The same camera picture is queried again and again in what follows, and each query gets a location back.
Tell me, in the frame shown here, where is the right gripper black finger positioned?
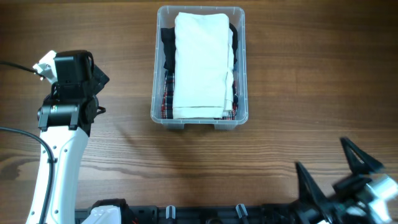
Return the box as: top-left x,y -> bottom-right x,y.
340,137 -> 384,175
294,162 -> 330,218

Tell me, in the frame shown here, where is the red navy plaid shirt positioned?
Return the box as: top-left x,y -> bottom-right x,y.
161,70 -> 239,120

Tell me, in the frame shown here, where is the black garment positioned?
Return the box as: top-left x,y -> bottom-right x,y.
160,23 -> 238,72

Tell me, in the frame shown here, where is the cream cloth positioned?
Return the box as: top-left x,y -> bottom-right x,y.
173,12 -> 229,119

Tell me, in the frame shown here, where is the white printed shirt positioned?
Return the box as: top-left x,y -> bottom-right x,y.
223,29 -> 234,118

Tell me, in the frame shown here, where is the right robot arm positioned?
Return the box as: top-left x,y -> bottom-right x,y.
289,137 -> 397,223

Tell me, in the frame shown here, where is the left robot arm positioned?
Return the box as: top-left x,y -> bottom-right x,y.
26,126 -> 88,223

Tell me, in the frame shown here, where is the clear plastic storage bin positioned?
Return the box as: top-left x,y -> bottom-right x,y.
150,6 -> 249,130

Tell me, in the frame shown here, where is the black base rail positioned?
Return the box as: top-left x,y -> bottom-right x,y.
74,203 -> 299,224

